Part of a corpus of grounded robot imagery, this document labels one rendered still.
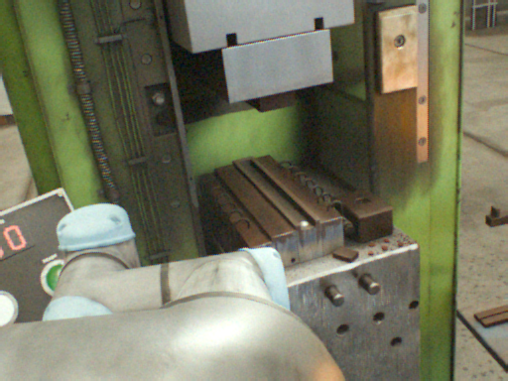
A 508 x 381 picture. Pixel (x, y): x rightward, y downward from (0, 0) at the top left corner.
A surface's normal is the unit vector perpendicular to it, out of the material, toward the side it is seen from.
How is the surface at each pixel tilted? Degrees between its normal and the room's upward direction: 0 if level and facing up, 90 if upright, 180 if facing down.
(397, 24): 90
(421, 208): 90
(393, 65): 90
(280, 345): 43
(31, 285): 60
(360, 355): 90
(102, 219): 0
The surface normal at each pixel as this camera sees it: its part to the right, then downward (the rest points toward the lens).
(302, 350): 0.60, -0.79
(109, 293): -0.05, -0.58
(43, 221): 0.54, -0.26
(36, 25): 0.33, 0.36
